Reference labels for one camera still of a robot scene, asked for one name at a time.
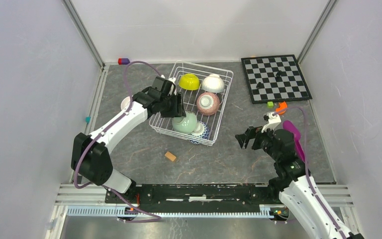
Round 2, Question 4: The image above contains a tan wooden block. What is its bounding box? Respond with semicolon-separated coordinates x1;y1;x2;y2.
165;151;177;162

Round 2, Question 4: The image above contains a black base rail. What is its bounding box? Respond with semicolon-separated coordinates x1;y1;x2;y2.
123;183;281;213

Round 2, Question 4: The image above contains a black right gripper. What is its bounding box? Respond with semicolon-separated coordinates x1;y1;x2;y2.
234;122;280;161

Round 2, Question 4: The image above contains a black white chessboard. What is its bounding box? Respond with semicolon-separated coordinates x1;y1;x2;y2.
241;54;312;104

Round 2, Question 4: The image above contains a plain white bowl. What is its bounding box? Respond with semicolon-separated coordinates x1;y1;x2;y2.
121;97;133;114

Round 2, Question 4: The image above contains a magenta plastic scoop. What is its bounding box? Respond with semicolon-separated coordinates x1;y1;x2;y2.
283;120;306;162

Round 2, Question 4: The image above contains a white ribbed bowl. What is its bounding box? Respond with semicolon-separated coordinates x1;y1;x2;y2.
201;74;225;94

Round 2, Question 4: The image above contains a red floral patterned bowl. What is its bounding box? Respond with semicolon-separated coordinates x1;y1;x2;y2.
196;92;220;116

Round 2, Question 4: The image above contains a yellow bowl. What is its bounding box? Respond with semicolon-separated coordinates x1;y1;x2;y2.
179;73;200;91

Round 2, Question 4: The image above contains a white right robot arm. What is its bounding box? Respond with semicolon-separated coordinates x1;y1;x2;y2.
235;126;363;239

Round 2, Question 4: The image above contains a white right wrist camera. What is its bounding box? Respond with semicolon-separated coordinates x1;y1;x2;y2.
261;112;282;132

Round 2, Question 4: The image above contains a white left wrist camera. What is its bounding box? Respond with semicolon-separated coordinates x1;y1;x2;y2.
168;77;177;96

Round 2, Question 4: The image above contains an orange curved plastic piece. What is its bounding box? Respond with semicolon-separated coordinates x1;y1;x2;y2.
275;102;287;115

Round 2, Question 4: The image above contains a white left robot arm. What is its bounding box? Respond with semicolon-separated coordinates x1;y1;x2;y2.
71;76;186;203

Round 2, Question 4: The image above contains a black chess piece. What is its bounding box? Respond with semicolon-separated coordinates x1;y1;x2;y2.
256;82;264;89
275;71;283;78

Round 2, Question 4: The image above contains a pale green ceramic bowl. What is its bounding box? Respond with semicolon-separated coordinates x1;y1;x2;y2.
172;111;197;134

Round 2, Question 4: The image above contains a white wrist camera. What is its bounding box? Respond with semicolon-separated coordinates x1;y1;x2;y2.
261;112;282;132
168;77;177;96

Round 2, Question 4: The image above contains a lime green cube block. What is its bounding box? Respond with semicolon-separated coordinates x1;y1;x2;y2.
267;102;274;109

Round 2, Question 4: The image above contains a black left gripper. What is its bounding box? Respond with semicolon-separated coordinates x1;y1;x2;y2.
160;92;186;118

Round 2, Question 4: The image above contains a white wire dish rack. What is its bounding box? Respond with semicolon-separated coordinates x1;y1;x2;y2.
149;61;234;146

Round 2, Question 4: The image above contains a blue white patterned bowl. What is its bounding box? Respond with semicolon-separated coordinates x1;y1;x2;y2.
190;121;210;139

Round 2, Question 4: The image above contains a red purple block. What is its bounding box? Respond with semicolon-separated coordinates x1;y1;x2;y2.
117;58;130;65

